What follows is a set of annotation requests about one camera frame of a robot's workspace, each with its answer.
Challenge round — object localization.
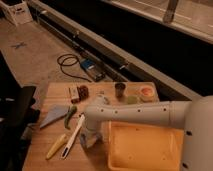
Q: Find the white crate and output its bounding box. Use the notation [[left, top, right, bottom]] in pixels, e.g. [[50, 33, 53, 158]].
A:
[[0, 0, 33, 26]]

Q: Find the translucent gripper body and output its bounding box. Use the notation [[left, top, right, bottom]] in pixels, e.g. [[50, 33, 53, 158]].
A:
[[79, 126, 102, 143]]

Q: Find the blue power box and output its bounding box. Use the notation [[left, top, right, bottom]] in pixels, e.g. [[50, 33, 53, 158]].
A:
[[80, 59, 105, 82]]

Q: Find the green pepper toy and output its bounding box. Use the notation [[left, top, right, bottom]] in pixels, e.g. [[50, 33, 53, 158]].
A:
[[64, 105, 77, 129]]

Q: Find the black chair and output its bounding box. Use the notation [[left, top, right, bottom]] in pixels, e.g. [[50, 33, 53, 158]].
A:
[[0, 51, 40, 171]]

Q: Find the green plastic cup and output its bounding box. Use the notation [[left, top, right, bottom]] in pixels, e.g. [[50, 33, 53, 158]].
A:
[[126, 96, 138, 104]]

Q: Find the dark metal cup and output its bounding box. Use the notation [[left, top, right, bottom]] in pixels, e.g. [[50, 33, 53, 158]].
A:
[[115, 82, 126, 98]]

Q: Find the yellow banana toy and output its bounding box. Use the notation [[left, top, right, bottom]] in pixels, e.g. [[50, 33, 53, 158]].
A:
[[45, 134, 67, 160]]

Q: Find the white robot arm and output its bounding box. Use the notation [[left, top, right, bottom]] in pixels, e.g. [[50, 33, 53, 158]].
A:
[[80, 95, 213, 171]]

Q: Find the grey blue cloth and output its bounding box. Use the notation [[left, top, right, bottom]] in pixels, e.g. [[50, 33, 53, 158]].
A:
[[40, 105, 69, 128]]

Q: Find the black cable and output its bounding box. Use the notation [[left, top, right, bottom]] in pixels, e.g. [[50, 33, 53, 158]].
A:
[[56, 53, 93, 83]]

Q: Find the yellow plastic bin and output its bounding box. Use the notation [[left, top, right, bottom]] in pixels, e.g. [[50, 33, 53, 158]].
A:
[[108, 122, 183, 171]]

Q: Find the brown round object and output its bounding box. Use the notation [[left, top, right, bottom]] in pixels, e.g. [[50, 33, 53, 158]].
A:
[[78, 85, 89, 100]]

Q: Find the white handled brush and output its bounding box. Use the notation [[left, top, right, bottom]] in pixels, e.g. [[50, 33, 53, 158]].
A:
[[61, 114, 85, 159]]

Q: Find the blue sponge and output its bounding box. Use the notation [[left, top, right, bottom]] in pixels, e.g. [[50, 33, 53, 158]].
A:
[[81, 136, 98, 148]]

